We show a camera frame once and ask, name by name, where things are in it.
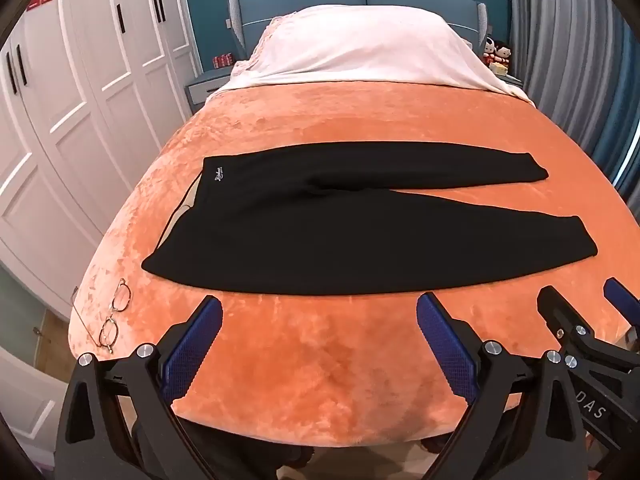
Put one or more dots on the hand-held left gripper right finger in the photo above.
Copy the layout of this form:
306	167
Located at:
450	355

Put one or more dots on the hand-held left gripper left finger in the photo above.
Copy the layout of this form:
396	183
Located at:
192	355

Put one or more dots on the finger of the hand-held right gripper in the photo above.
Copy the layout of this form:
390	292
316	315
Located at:
622	295
560	310

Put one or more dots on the black pants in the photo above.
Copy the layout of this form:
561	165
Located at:
350	240

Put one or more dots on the thin metal eyeglasses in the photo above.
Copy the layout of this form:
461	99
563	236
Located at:
108	332

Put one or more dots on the orange plush blanket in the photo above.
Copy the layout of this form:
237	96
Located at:
325	375

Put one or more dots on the white panelled low furniture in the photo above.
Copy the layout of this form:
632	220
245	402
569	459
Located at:
25	390

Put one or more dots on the blue curtain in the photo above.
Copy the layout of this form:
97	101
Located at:
629	110

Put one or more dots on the grey pleated curtain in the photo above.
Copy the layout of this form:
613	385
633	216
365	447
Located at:
560	35

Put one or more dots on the grey blue nightstand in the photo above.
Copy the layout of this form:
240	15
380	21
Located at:
205	87

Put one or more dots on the white panelled wardrobe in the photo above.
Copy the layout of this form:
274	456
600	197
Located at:
75	85

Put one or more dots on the small red boxes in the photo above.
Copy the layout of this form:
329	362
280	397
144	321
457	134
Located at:
223	60

